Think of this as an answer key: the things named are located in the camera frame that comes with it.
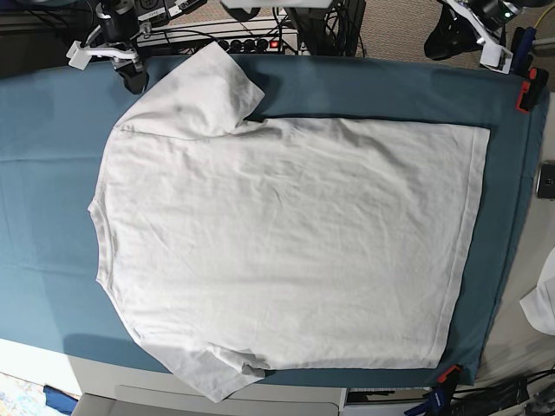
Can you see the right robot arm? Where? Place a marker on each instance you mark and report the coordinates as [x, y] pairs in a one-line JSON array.
[[120, 28]]

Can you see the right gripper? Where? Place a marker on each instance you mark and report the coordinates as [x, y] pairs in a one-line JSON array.
[[135, 78]]

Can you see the white T-shirt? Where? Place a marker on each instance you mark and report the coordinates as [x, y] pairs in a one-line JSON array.
[[230, 247]]

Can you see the blue black clamp top right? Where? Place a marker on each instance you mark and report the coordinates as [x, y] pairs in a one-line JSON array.
[[519, 60]]

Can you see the orange black clamp top right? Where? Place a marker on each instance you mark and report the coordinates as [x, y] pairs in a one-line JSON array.
[[531, 89]]

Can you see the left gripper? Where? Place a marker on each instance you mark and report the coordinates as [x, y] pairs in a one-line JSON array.
[[452, 35]]

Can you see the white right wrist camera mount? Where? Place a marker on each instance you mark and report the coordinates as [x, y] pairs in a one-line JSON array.
[[79, 57]]

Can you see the blue cloth bottom left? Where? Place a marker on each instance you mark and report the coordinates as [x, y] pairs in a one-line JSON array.
[[59, 400]]

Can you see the white cloth right edge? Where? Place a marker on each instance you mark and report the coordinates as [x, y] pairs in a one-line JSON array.
[[538, 305]]

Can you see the grey plastic bin bottom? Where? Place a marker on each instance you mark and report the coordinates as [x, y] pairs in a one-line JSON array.
[[140, 401]]

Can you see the grey foot pedal box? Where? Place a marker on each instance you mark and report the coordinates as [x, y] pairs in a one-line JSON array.
[[150, 9]]

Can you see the black power strip red switch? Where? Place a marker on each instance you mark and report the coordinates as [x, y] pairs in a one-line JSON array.
[[274, 46]]

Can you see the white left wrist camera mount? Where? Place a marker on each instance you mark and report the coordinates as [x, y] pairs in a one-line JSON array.
[[493, 56]]

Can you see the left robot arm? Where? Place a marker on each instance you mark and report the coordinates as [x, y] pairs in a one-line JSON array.
[[495, 15]]

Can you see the orange blue clamp bottom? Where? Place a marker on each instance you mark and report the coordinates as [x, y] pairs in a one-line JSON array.
[[438, 400]]

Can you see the silver device right edge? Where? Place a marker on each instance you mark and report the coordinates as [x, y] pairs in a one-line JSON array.
[[545, 188]]

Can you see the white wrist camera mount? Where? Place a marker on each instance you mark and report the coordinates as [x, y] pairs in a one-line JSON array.
[[79, 57], [493, 56]]

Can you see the teal table cloth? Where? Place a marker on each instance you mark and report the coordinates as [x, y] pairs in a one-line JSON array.
[[54, 126]]

